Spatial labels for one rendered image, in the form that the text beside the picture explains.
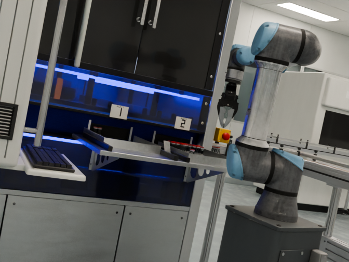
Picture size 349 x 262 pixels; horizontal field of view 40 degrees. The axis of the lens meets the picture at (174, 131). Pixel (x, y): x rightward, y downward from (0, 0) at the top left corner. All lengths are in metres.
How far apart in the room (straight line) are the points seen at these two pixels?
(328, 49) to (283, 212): 7.55
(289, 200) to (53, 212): 1.10
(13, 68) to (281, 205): 0.98
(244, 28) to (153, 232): 5.93
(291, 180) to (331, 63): 7.54
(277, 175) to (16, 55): 0.93
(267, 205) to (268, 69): 0.46
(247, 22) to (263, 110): 6.50
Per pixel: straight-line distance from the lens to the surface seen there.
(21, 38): 1.60
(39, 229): 2.29
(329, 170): 2.82
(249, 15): 8.09
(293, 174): 1.67
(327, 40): 9.09
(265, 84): 1.60
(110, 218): 2.35
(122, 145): 2.01
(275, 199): 1.67
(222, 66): 2.47
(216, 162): 2.07
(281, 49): 1.60
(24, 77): 1.60
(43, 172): 1.64
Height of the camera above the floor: 1.10
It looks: 3 degrees down
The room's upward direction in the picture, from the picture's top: 11 degrees clockwise
